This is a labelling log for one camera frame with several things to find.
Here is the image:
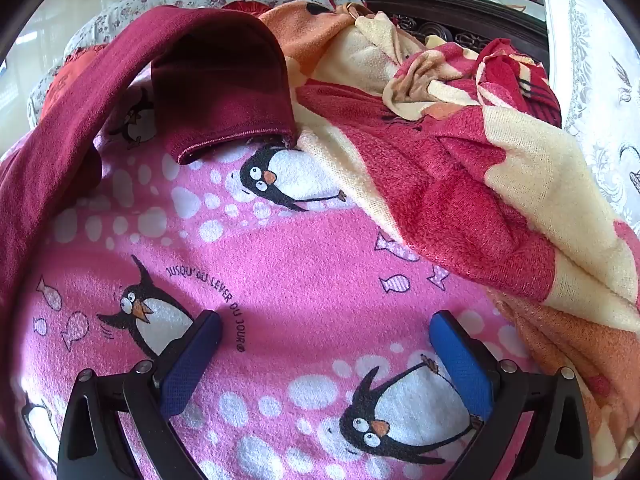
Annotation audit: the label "red cream orange blanket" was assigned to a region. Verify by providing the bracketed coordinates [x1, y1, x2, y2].
[260, 0, 640, 480]

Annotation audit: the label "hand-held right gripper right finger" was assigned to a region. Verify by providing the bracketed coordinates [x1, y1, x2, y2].
[430, 310, 594, 480]

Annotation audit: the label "dark carved wooden headboard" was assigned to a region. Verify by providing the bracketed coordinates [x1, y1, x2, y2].
[357, 0, 551, 81]

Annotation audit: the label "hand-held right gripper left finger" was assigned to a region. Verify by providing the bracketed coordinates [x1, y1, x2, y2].
[56, 310, 224, 480]

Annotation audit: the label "pink penguin print blanket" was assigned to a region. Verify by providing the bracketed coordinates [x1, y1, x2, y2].
[0, 67, 551, 480]

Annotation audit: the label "maroon knit sweater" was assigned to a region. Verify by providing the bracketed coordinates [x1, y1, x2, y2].
[0, 4, 297, 311]

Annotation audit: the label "white embroidered cloth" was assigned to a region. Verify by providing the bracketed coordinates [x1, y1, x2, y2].
[542, 0, 640, 233]

